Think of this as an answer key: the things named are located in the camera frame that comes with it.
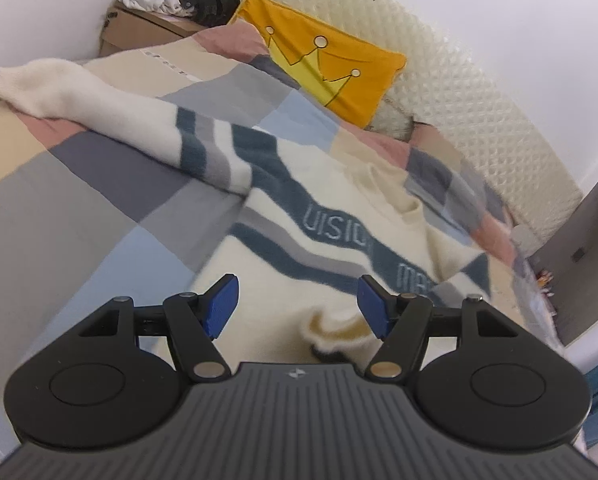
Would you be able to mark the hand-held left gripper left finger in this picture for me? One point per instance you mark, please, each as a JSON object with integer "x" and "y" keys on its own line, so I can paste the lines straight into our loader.
{"x": 221, "y": 305}

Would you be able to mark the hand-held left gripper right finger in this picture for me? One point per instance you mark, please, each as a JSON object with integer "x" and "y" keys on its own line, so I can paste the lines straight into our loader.
{"x": 374, "y": 305}

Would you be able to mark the cream sweater with blue stripes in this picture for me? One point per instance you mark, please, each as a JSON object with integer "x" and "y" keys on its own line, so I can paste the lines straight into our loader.
{"x": 289, "y": 280}

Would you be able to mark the plaid patchwork quilt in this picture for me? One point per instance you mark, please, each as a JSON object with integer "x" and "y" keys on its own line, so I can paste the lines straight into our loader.
{"x": 79, "y": 210}

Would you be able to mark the row of small bottles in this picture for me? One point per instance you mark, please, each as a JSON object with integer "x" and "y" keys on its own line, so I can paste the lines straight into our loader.
{"x": 546, "y": 280}

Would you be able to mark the grey built-in cabinet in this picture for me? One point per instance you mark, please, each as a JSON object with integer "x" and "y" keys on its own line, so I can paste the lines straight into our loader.
{"x": 589, "y": 270}

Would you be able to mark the yellow crown print pillow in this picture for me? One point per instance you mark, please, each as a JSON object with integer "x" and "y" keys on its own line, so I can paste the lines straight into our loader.
{"x": 369, "y": 75}

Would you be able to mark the cream quilted headboard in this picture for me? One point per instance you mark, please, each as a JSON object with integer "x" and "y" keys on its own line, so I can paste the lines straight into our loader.
{"x": 479, "y": 90}

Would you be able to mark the cardboard box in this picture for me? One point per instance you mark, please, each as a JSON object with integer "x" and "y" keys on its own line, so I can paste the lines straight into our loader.
{"x": 139, "y": 30}

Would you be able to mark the grey wall outlet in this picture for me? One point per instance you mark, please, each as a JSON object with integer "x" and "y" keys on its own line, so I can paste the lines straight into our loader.
{"x": 579, "y": 255}

